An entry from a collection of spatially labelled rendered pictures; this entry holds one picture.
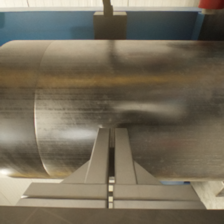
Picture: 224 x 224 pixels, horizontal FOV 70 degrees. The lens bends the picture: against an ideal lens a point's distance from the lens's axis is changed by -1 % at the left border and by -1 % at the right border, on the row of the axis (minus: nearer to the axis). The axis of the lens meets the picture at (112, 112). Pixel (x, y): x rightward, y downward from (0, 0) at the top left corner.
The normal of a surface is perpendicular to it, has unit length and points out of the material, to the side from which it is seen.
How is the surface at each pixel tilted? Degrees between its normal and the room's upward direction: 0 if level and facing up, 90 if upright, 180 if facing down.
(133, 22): 90
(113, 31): 90
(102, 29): 90
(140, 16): 90
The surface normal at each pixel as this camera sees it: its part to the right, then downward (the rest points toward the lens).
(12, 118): -0.01, 0.10
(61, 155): -0.02, 0.47
